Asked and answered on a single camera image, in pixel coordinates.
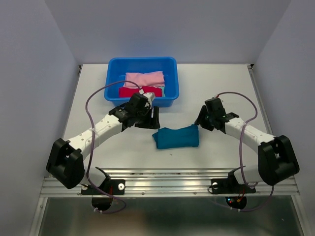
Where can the aluminium rail frame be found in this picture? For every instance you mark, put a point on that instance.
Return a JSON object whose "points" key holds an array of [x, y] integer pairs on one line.
{"points": [[166, 190]]}

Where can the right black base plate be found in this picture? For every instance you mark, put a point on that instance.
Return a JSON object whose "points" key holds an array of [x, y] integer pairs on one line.
{"points": [[221, 186]]}

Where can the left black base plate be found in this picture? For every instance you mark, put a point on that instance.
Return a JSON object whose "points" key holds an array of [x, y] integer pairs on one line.
{"points": [[110, 186]]}

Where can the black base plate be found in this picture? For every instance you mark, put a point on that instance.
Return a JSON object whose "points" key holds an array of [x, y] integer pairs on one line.
{"points": [[221, 186], [110, 186]]}

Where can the light teal folded shirt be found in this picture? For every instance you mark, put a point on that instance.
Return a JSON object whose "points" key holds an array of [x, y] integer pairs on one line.
{"points": [[162, 90]]}

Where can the teal t shirt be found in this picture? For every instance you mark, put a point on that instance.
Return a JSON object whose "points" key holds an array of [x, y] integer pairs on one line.
{"points": [[186, 137]]}

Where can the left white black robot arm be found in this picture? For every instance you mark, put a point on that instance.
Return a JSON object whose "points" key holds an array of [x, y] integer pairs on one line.
{"points": [[66, 159]]}

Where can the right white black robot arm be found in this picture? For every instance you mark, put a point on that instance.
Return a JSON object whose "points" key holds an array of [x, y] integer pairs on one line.
{"points": [[276, 159]]}

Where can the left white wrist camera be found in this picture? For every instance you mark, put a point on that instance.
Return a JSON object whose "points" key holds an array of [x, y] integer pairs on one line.
{"points": [[149, 95]]}

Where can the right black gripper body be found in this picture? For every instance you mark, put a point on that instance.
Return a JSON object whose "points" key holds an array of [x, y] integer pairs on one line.
{"points": [[208, 124]]}

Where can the pink folded t shirt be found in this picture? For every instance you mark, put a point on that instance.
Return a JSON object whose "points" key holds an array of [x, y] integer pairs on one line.
{"points": [[146, 79]]}

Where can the blue plastic bin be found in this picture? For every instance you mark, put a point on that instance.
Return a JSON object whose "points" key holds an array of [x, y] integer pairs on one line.
{"points": [[116, 77]]}

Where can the red folded t shirt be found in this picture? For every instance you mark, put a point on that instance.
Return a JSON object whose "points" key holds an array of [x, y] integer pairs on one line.
{"points": [[126, 92]]}

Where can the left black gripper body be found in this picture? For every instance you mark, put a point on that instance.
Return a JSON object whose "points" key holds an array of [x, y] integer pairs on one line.
{"points": [[143, 115]]}

